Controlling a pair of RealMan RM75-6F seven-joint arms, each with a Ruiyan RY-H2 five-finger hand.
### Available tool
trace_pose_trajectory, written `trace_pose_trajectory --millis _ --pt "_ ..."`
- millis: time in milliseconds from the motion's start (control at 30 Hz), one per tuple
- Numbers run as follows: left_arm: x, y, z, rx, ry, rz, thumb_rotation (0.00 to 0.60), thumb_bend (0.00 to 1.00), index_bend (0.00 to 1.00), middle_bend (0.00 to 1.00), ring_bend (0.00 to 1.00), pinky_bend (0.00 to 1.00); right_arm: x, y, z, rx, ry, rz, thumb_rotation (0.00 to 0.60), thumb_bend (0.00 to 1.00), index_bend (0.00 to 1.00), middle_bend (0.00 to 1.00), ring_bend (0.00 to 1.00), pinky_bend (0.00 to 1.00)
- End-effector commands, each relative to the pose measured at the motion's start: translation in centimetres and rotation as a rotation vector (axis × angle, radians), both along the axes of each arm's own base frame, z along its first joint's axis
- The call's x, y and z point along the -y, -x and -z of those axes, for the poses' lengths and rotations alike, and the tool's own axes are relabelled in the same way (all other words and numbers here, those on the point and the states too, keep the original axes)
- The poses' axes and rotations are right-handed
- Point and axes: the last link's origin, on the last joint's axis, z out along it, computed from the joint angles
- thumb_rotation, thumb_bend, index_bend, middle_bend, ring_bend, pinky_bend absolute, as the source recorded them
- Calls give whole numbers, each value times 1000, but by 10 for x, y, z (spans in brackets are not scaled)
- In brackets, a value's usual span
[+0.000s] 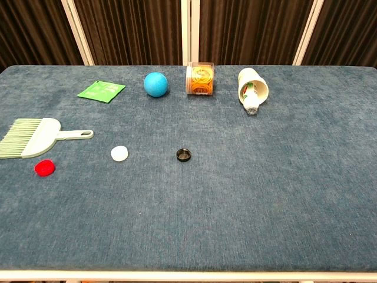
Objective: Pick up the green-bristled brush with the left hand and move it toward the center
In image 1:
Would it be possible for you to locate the green foil sachet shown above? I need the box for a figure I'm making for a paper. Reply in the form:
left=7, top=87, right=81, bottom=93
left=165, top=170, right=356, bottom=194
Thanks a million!
left=77, top=80, right=127, bottom=104

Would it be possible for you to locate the white paper cup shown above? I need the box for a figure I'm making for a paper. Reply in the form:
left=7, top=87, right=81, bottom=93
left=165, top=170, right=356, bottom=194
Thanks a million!
left=237, top=67, right=270, bottom=106

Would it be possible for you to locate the blue fabric table cover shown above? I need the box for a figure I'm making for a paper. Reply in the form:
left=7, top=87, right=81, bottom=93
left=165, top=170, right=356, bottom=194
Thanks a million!
left=0, top=64, right=377, bottom=274

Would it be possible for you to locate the red plastic bottle cap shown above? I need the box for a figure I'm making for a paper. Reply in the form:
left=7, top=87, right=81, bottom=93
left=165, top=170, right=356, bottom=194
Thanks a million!
left=34, top=159, right=56, bottom=177

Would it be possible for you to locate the dark corrugated partition panel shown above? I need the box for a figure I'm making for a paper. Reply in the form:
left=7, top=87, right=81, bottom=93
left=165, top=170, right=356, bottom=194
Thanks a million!
left=0, top=0, right=84, bottom=72
left=73, top=0, right=183, bottom=66
left=199, top=0, right=313, bottom=66
left=302, top=0, right=377, bottom=69

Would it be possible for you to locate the blue ball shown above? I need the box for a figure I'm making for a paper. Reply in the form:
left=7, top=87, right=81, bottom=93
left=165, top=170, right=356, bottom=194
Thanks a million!
left=143, top=72, right=169, bottom=98

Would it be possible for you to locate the white partition frame post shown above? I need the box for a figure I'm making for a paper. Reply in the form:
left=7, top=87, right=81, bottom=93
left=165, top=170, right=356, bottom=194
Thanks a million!
left=61, top=0, right=95, bottom=66
left=180, top=0, right=201, bottom=66
left=292, top=0, right=325, bottom=66

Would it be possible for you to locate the light green small hand broom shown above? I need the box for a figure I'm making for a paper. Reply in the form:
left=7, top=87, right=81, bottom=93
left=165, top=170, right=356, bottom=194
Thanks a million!
left=0, top=117, right=95, bottom=160

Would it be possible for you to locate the white tube with printed label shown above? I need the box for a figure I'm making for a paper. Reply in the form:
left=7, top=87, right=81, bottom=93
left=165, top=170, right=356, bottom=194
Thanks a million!
left=242, top=82, right=260, bottom=116

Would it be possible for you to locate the clear jar of rubber bands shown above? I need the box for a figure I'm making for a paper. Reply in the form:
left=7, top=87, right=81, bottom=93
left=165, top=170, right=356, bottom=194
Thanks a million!
left=186, top=61, right=216, bottom=96

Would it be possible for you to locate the white plastic bottle cap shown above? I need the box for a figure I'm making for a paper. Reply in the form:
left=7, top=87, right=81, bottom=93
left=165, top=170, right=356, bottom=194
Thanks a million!
left=110, top=145, right=130, bottom=162

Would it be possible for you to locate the white table frame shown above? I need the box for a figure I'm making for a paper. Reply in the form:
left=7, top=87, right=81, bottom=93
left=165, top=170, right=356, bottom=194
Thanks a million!
left=0, top=269, right=377, bottom=283

